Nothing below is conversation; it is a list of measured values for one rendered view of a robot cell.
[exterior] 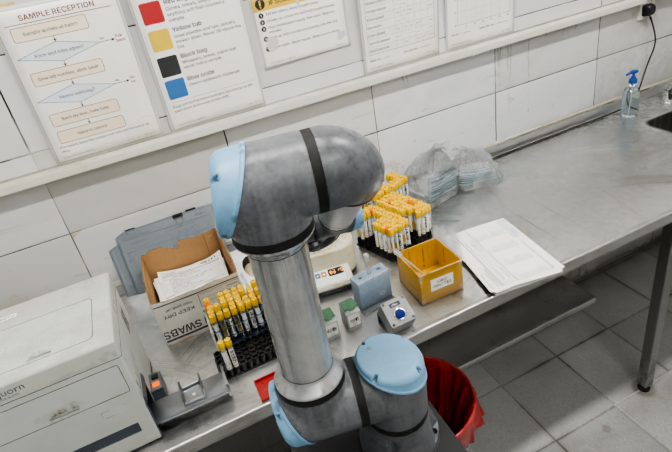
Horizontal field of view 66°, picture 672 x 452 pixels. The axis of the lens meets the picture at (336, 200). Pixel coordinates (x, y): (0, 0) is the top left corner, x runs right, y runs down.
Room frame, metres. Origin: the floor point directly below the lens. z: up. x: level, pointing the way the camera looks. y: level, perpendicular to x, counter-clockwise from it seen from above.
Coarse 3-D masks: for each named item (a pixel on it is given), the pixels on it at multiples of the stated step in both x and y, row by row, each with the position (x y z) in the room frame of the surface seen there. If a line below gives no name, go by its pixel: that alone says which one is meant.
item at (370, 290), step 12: (360, 276) 1.11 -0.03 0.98; (372, 276) 1.10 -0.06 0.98; (384, 276) 1.11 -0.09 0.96; (360, 288) 1.08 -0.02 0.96; (372, 288) 1.09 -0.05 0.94; (384, 288) 1.11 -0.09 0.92; (360, 300) 1.07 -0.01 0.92; (372, 300) 1.09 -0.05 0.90; (384, 300) 1.10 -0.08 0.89; (372, 312) 1.07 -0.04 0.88
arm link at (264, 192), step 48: (240, 144) 0.62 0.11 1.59; (288, 144) 0.60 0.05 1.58; (240, 192) 0.56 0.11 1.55; (288, 192) 0.56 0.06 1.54; (240, 240) 0.57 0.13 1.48; (288, 240) 0.56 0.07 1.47; (288, 288) 0.57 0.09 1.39; (288, 336) 0.57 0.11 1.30; (288, 384) 0.58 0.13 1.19; (336, 384) 0.58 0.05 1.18; (288, 432) 0.55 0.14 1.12; (336, 432) 0.56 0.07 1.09
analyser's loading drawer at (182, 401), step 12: (180, 384) 0.88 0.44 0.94; (192, 384) 0.89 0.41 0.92; (204, 384) 0.89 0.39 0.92; (216, 384) 0.88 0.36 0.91; (228, 384) 0.86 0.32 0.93; (168, 396) 0.87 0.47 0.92; (180, 396) 0.84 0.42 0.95; (192, 396) 0.86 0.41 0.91; (204, 396) 0.84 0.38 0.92; (216, 396) 0.85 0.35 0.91; (156, 408) 0.84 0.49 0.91; (168, 408) 0.84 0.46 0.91; (180, 408) 0.83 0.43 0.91; (192, 408) 0.83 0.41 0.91; (156, 420) 0.81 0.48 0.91
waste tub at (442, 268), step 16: (432, 240) 1.21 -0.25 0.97; (416, 256) 1.20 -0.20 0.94; (432, 256) 1.21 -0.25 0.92; (448, 256) 1.16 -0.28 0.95; (400, 272) 1.17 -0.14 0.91; (416, 272) 1.08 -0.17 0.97; (432, 272) 1.07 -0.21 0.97; (448, 272) 1.08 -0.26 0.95; (416, 288) 1.08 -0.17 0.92; (432, 288) 1.07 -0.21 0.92; (448, 288) 1.08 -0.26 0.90
